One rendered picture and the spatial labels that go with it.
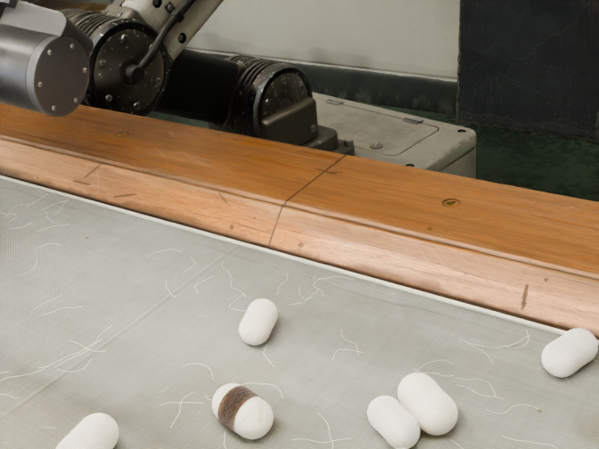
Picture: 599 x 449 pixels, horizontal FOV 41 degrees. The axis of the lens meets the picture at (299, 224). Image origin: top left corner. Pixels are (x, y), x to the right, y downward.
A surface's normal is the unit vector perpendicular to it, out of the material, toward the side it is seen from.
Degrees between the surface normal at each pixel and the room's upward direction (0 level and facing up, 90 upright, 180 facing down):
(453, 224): 0
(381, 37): 89
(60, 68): 96
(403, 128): 0
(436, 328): 0
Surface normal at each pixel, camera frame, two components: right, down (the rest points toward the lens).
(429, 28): -0.54, 0.46
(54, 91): 0.89, 0.25
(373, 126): -0.10, -0.86
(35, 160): -0.46, -0.29
